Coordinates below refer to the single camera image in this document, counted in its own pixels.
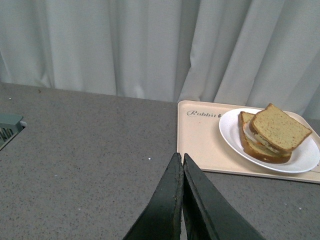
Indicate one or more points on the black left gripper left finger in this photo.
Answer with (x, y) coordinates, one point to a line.
(161, 218)

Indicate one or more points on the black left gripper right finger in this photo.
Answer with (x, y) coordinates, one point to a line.
(207, 214)

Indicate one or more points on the bread slice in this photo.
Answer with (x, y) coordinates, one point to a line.
(277, 131)
(255, 149)

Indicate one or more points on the white oval plate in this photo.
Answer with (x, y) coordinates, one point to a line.
(304, 158)

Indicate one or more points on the beige rabbit tray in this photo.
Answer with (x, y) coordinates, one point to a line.
(199, 136)

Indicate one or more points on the fried egg filling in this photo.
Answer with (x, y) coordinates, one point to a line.
(252, 138)

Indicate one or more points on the grey pleated curtain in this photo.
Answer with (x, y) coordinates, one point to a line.
(242, 52)

